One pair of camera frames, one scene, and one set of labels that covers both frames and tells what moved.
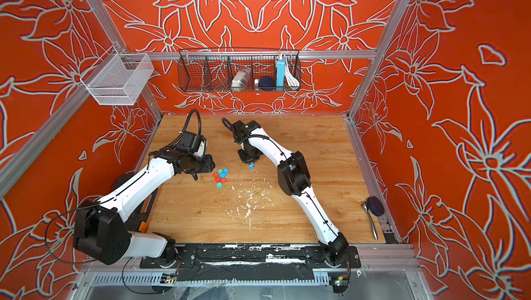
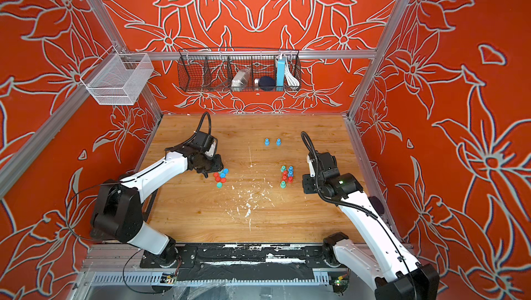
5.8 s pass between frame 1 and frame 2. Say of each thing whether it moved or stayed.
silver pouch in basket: stayed
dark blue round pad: stayed
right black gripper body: moved
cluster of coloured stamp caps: stayed
